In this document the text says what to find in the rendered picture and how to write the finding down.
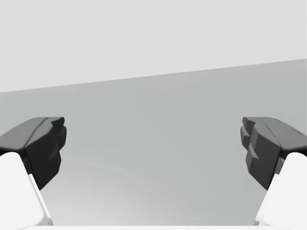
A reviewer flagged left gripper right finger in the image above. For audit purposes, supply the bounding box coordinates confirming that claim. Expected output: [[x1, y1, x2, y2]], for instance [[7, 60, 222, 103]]
[[240, 116, 307, 226]]

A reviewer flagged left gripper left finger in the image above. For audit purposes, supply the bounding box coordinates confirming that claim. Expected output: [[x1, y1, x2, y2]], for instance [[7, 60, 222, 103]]
[[0, 116, 67, 226]]

